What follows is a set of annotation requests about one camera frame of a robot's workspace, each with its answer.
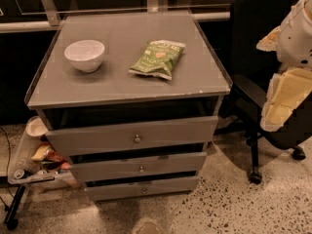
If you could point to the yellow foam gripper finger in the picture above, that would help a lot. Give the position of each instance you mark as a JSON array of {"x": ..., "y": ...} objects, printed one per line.
[
  {"x": 269, "y": 42},
  {"x": 285, "y": 93}
]

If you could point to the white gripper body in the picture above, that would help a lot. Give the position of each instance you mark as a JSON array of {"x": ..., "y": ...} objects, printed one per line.
[{"x": 296, "y": 41}]

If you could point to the grey bottom drawer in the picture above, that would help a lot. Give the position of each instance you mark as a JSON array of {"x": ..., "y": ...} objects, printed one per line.
[{"x": 144, "y": 188}]

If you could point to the grey drawer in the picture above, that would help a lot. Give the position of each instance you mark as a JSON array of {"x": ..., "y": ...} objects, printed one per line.
[
  {"x": 80, "y": 141},
  {"x": 146, "y": 166},
  {"x": 144, "y": 188}
]

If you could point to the grey drawer cabinet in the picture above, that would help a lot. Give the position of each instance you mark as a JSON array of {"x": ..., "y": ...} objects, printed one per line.
[{"x": 67, "y": 98}]

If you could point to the grey middle drawer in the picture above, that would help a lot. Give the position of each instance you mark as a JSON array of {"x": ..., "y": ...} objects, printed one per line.
[{"x": 146, "y": 166}]

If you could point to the grey top drawer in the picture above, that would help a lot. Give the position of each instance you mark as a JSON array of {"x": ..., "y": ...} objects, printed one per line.
[{"x": 80, "y": 141}]

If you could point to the black office chair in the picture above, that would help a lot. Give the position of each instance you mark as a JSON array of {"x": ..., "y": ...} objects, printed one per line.
[{"x": 251, "y": 70}]

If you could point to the green chip bag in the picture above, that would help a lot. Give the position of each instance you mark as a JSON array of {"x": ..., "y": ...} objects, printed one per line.
[{"x": 158, "y": 59}]

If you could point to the white ceramic bowl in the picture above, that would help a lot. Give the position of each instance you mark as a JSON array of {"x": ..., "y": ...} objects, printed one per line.
[{"x": 85, "y": 55}]

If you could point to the red snack packet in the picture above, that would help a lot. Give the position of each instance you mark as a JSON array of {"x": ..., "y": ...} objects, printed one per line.
[{"x": 53, "y": 156}]

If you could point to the yellow snack packet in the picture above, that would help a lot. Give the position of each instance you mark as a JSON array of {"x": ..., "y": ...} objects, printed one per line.
[{"x": 41, "y": 153}]

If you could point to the metal railing bar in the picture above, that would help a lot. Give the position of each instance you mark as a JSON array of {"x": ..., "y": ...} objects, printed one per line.
[{"x": 40, "y": 15}]

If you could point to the soda can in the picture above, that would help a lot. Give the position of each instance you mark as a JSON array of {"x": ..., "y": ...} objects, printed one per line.
[{"x": 19, "y": 174}]

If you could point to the black bin stand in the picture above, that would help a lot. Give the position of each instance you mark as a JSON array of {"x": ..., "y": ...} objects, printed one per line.
[{"x": 10, "y": 219}]

